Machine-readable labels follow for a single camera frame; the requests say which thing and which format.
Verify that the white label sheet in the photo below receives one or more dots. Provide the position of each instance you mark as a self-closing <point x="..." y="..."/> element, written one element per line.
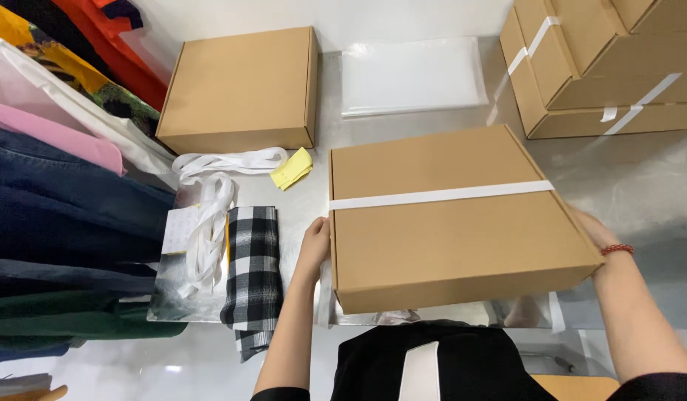
<point x="179" y="231"/>

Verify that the plain brown cardboard box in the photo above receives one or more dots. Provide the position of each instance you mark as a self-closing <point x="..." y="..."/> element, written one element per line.
<point x="240" y="92"/>

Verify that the white ribbon strips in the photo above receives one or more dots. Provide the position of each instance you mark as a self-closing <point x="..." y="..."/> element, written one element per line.
<point x="212" y="211"/>

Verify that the yellow sticky note pad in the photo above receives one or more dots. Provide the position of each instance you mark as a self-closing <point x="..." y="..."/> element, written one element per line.
<point x="292" y="168"/>

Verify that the person's left fingers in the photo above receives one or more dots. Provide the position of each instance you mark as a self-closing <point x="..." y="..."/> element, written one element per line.
<point x="321" y="234"/>

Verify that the stack of clear plastic bags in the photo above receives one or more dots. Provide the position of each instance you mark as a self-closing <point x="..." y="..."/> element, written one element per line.
<point x="413" y="75"/>

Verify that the person's left hand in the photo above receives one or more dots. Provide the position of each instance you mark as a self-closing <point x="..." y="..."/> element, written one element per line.
<point x="314" y="245"/>

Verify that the black white plaid cloth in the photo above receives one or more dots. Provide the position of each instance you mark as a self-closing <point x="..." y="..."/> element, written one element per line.
<point x="253" y="267"/>

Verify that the person's black top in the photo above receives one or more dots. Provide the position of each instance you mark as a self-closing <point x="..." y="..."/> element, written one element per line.
<point x="443" y="365"/>

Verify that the rack of hanging clothes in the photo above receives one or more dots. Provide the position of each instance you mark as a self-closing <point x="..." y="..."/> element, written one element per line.
<point x="59" y="167"/>

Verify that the taped brown cardboard box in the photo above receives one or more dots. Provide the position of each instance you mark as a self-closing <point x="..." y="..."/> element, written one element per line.
<point x="455" y="223"/>

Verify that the person's right hand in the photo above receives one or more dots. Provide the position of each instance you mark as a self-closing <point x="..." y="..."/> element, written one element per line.
<point x="589" y="228"/>

